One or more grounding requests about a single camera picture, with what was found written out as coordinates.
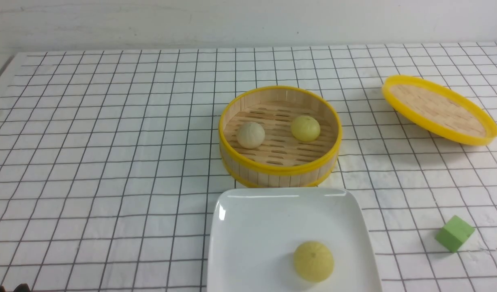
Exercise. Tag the yellow steamed bun in steamer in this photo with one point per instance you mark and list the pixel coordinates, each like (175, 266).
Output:
(305, 128)

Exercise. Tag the white steamed bun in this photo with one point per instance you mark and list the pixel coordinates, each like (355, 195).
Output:
(250, 135)

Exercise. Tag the white grid tablecloth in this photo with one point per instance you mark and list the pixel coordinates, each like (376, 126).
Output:
(110, 165)

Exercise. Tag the green foam cube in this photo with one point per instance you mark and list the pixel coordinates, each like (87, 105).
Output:
(454, 234)

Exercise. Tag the bamboo steamer basket yellow rim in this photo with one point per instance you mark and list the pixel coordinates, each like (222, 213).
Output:
(281, 160)

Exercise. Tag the bamboo steamer lid yellow rim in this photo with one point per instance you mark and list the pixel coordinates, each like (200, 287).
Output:
(439, 110)

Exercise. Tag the white square plate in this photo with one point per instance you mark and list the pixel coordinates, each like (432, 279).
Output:
(255, 232)

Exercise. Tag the yellow steamed bun on plate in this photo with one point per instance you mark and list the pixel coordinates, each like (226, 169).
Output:
(313, 261)

